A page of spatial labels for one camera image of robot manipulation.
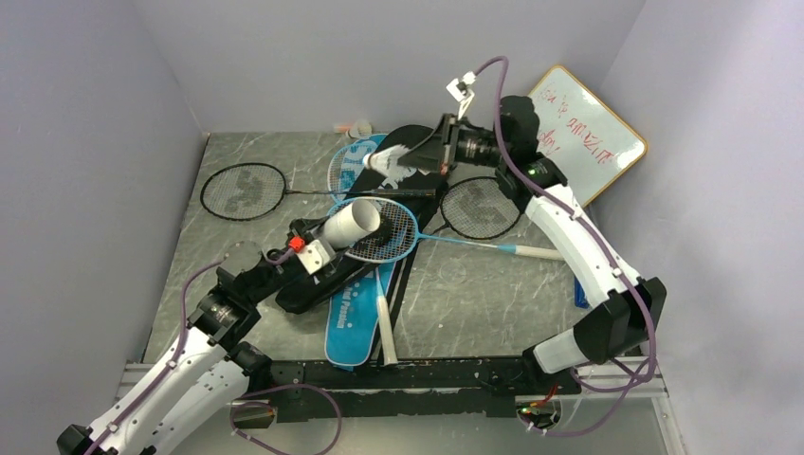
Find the shuttlecock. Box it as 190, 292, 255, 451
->
362, 144, 411, 176
346, 119, 373, 139

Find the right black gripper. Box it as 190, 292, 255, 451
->
398, 113, 510, 174

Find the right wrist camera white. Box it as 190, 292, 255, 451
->
446, 71, 477, 120

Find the black racket right head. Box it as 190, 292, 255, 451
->
434, 176, 521, 240

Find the black racket cover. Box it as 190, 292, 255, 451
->
275, 124, 458, 315

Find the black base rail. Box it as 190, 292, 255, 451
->
246, 355, 580, 423

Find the blue racket cover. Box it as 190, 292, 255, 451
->
323, 133, 398, 368

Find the black racket head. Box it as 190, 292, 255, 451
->
199, 162, 436, 222
434, 176, 521, 240

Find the whiteboard with orange frame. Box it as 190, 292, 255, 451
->
529, 64, 649, 207

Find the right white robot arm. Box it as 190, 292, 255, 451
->
379, 96, 667, 393

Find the black racket left head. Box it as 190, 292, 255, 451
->
199, 162, 436, 222

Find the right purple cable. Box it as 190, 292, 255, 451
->
470, 56, 660, 439

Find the white shuttlecock tube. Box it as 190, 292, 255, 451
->
321, 198, 381, 249

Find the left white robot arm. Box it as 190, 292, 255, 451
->
57, 204, 380, 454

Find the transparent tube lid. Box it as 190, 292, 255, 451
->
438, 259, 467, 286

